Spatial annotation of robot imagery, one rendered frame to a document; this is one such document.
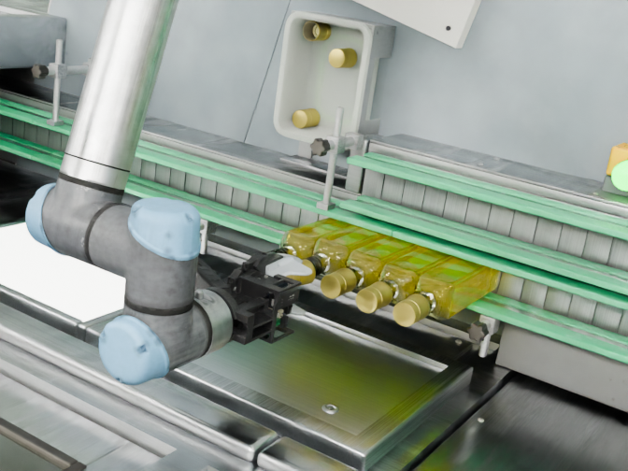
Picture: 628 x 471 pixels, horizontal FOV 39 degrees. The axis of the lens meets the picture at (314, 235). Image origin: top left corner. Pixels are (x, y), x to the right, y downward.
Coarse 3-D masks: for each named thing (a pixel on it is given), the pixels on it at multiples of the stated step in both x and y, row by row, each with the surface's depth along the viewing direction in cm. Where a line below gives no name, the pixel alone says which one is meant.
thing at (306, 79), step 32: (288, 32) 155; (352, 32) 156; (288, 64) 157; (320, 64) 161; (288, 96) 160; (320, 96) 162; (352, 96) 158; (288, 128) 160; (320, 128) 163; (352, 128) 151
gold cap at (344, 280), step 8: (336, 272) 122; (344, 272) 123; (352, 272) 124; (328, 280) 121; (336, 280) 121; (344, 280) 122; (352, 280) 123; (328, 288) 121; (336, 288) 121; (344, 288) 121; (352, 288) 124; (328, 296) 122; (336, 296) 121
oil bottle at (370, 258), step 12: (384, 240) 136; (396, 240) 137; (360, 252) 129; (372, 252) 129; (384, 252) 130; (396, 252) 131; (348, 264) 128; (360, 264) 126; (372, 264) 126; (372, 276) 126; (360, 288) 127
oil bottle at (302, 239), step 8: (312, 224) 140; (320, 224) 140; (328, 224) 141; (336, 224) 141; (344, 224) 142; (352, 224) 143; (288, 232) 134; (296, 232) 135; (304, 232) 135; (312, 232) 136; (320, 232) 136; (328, 232) 137; (280, 240) 134; (288, 240) 133; (296, 240) 132; (304, 240) 132; (312, 240) 133; (296, 248) 132; (304, 248) 132; (312, 248) 133; (296, 256) 132; (304, 256) 132
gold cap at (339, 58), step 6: (348, 48) 156; (330, 54) 154; (336, 54) 154; (342, 54) 153; (348, 54) 154; (354, 54) 156; (330, 60) 154; (336, 60) 154; (342, 60) 153; (348, 60) 154; (354, 60) 156; (336, 66) 154; (342, 66) 154; (348, 66) 156
